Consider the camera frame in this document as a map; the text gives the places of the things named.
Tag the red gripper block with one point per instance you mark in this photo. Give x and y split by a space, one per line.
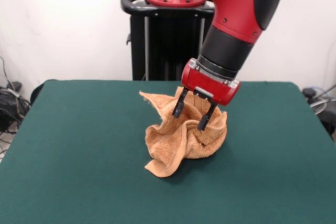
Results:
207 87

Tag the orange terry towel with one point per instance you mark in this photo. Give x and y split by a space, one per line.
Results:
170 145

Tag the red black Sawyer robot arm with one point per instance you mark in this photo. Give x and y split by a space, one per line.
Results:
231 11

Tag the dark green table cloth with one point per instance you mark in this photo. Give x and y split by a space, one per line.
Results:
78 155

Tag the black grey floor equipment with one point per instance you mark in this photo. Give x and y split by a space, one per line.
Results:
329 119

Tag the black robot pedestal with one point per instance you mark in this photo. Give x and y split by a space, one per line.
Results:
136 51

